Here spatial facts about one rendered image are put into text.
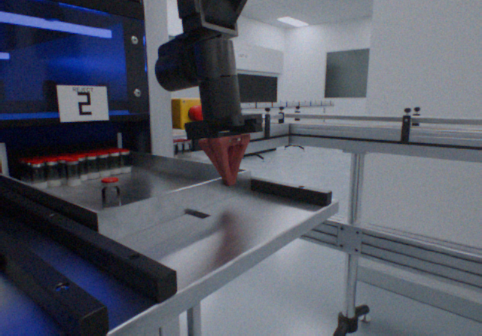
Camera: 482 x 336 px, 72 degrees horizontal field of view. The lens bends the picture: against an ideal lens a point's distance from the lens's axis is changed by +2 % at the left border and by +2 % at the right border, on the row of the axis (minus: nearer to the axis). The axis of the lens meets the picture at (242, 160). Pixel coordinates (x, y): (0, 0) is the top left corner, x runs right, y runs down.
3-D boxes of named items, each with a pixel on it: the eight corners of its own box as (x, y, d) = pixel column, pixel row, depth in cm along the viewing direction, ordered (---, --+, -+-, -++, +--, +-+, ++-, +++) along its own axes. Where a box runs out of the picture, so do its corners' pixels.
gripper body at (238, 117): (215, 131, 53) (208, 85, 53) (265, 126, 47) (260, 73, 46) (184, 135, 49) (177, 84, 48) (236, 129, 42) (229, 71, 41)
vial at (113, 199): (99, 213, 43) (97, 181, 42) (116, 209, 44) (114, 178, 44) (108, 217, 41) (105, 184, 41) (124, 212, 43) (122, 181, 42)
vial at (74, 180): (64, 185, 57) (62, 159, 56) (77, 182, 58) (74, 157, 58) (71, 187, 55) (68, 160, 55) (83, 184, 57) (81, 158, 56)
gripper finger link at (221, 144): (222, 180, 54) (215, 123, 53) (257, 181, 50) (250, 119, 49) (192, 189, 49) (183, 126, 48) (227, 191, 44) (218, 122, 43)
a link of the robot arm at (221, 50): (215, 28, 42) (240, 35, 47) (177, 41, 46) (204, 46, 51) (221, 82, 43) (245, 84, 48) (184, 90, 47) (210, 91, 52)
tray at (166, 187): (-10, 190, 55) (-13, 169, 54) (130, 165, 75) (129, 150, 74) (99, 245, 34) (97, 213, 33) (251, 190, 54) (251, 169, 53)
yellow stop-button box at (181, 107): (162, 128, 79) (160, 98, 78) (184, 126, 85) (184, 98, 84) (183, 129, 75) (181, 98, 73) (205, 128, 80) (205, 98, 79)
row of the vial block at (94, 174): (29, 188, 55) (26, 161, 54) (126, 170, 69) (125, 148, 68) (35, 190, 53) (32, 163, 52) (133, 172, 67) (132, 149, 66)
